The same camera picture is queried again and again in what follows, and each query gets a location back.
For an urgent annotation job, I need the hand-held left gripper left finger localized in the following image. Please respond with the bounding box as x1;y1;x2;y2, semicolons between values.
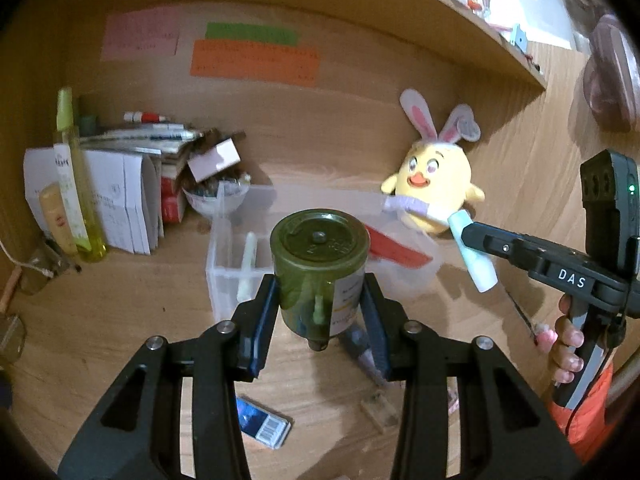
57;274;281;480

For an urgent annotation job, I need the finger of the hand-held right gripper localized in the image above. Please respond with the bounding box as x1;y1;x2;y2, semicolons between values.
460;221;552;275

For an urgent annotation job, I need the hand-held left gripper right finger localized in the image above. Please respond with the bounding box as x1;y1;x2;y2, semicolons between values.
361;272;583;480

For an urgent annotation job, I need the light blue tube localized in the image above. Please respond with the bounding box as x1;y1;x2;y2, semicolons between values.
448;210;499;293

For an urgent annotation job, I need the cream slim tube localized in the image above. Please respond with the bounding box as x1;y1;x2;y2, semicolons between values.
236;232;259;303

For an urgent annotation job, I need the clear plastic storage box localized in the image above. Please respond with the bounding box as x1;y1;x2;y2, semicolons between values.
206;185;443;323

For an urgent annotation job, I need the red foil packet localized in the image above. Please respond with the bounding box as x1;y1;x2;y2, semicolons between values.
365;225;433;268

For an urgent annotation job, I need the dark green labelled jar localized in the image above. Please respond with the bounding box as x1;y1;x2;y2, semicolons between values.
270;208;371;352

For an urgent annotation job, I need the person's right forearm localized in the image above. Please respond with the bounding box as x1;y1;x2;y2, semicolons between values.
547;362;621;446

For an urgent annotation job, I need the person's right hand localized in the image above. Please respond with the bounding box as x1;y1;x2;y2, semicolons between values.
548;294;584;384

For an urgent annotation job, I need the clear plastic piece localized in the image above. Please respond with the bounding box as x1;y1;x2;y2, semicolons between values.
360;392;398;433

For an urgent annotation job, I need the blue card with barcode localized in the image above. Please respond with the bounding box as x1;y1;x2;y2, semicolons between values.
235;396;292;449

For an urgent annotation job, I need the black pen with pink topper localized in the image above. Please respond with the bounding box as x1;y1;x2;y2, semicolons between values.
504;287;558;346

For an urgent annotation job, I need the yellow chick plush toy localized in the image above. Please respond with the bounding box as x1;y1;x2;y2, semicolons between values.
381;89;486;237

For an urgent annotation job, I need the white bowl with items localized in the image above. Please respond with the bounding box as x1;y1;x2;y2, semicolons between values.
181;175;252;219

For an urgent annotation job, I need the red white carton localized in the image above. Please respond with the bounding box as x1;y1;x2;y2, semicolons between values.
160;172;188;224

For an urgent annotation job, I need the small white cardboard box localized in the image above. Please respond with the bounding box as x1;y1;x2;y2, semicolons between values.
186;132;246;184

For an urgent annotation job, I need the stack of booklets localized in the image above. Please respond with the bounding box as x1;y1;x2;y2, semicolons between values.
80;122;207;177

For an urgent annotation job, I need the clear glass jar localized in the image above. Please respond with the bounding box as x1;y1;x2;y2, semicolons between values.
0;315;26;368
19;247;68;296

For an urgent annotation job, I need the wooden shelf board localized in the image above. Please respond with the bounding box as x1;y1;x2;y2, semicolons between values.
360;0;548;92

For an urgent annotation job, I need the cream lotion bottle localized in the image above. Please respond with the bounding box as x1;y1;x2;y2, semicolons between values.
39;182;78;256

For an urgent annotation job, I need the yellow spray bottle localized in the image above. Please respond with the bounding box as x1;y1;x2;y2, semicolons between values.
52;87;108;263

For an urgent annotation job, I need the orange paper note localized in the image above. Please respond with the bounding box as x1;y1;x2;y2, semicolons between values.
190;40;321;87

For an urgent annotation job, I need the green paper note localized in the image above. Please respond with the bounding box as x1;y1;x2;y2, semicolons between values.
205;22;300;47

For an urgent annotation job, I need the pink paper note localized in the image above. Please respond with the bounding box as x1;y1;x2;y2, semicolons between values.
100;8;180;62

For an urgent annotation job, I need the white cord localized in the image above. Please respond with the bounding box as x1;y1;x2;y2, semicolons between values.
0;237;53;277

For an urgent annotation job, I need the wooden handled tool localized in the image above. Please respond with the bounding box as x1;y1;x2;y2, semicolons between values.
0;266;23;311

